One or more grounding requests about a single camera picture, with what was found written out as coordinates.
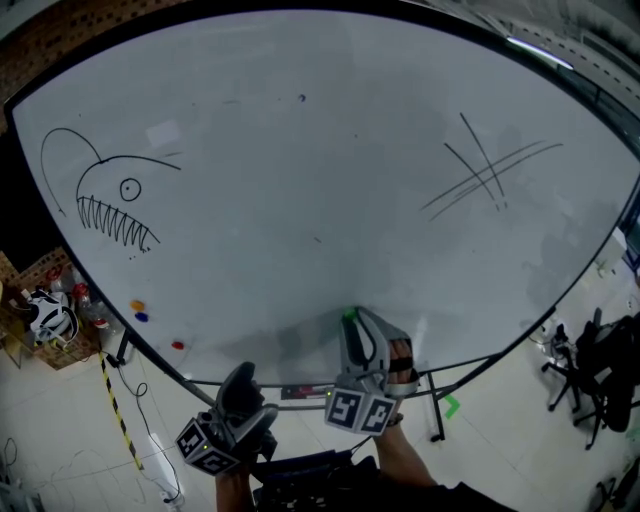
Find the person's dark wristband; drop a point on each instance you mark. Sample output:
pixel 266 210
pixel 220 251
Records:
pixel 396 420

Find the black wall screen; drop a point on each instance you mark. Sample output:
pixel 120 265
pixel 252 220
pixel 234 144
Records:
pixel 20 200

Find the white counter block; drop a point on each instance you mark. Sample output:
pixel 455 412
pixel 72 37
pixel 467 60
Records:
pixel 612 250

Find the person's left forearm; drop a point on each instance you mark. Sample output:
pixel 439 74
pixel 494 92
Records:
pixel 234 492

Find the person's dark clothing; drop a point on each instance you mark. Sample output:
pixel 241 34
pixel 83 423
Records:
pixel 360 487

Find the orange round magnet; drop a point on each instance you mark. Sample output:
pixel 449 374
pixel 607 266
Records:
pixel 136 304

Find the large white whiteboard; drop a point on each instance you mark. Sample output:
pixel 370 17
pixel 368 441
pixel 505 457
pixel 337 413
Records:
pixel 300 200

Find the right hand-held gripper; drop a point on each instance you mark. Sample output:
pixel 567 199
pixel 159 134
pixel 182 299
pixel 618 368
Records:
pixel 360 407

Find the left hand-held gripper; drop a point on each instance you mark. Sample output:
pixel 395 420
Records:
pixel 210 445

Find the blue round magnet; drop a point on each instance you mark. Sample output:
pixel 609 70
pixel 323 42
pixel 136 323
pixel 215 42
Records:
pixel 142 316

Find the black office chair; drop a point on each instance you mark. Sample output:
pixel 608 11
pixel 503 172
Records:
pixel 575 365
pixel 620 370

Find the white black helmet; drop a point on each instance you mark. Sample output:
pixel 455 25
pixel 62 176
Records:
pixel 50 315

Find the green round magnet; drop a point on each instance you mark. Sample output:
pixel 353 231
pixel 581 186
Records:
pixel 350 315

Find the pile of clear plastic bottles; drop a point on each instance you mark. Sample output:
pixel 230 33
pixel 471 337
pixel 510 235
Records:
pixel 85 300

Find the black metal whiteboard stand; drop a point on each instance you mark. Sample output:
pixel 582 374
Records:
pixel 437 415

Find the person's right hand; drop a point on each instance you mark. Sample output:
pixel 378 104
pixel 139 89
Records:
pixel 401 352

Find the small white power strip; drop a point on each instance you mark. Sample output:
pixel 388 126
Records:
pixel 171 497

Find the person's right forearm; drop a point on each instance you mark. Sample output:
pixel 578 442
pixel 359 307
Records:
pixel 400 455

